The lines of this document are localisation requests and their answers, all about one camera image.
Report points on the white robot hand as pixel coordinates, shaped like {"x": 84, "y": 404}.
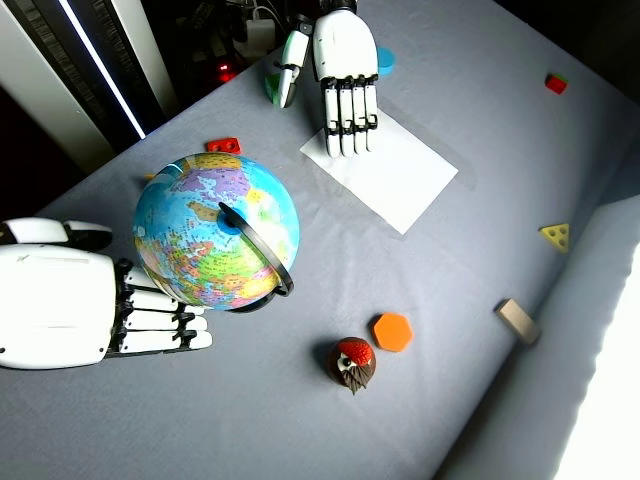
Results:
{"x": 345, "y": 45}
{"x": 50, "y": 300}

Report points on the world globe with black arc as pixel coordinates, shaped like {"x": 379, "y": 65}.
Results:
{"x": 200, "y": 235}

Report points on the blue cylinder block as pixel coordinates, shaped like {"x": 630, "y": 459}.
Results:
{"x": 386, "y": 61}

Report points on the white power adapter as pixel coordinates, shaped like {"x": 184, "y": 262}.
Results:
{"x": 257, "y": 35}

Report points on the red indicator light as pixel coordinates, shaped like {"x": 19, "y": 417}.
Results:
{"x": 225, "y": 72}

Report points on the white paper sheet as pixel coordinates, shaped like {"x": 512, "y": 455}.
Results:
{"x": 390, "y": 180}

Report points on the red block with two holes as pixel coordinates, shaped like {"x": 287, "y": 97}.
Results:
{"x": 224, "y": 146}

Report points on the grey table cloth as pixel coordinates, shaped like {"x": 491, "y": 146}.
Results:
{"x": 280, "y": 415}

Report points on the yellow triangle block with holes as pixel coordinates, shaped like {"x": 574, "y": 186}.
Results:
{"x": 556, "y": 237}

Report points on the orange hexagon block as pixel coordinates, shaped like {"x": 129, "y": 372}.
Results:
{"x": 392, "y": 331}

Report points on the chocolate cake toy with strawberry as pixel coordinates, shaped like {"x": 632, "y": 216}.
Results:
{"x": 352, "y": 362}

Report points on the plain wooden rectangular block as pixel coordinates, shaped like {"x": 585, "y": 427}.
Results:
{"x": 517, "y": 321}

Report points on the white backdrop sheet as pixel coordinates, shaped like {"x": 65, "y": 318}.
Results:
{"x": 600, "y": 375}

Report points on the white and black frame post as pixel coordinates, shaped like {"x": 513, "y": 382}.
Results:
{"x": 30, "y": 75}

